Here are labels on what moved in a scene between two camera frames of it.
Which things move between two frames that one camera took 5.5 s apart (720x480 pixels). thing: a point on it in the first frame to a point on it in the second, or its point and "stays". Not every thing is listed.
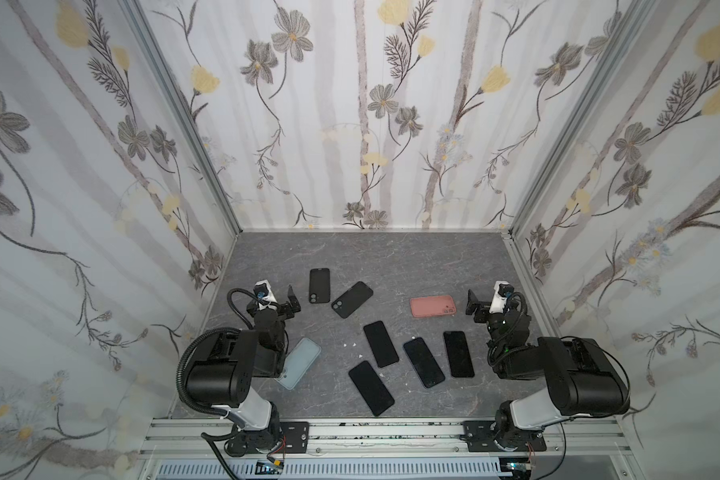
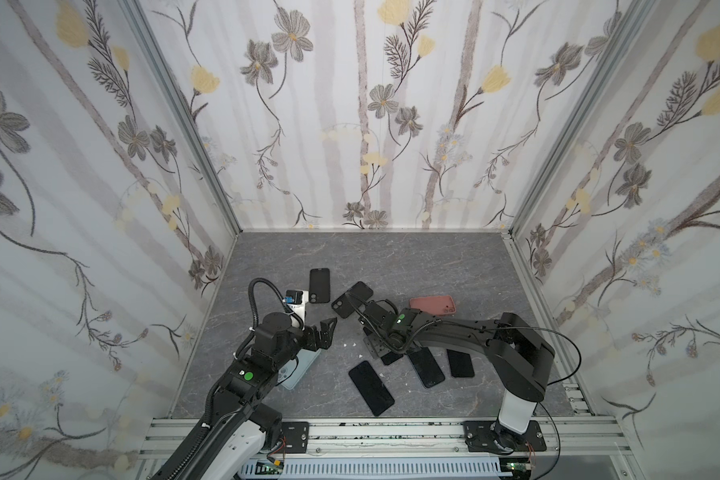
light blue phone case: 298,362 stays
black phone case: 353,298 stays
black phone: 423,362 stays
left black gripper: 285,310 to 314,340
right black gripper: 488,306 to 375,315
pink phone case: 429,306 stays
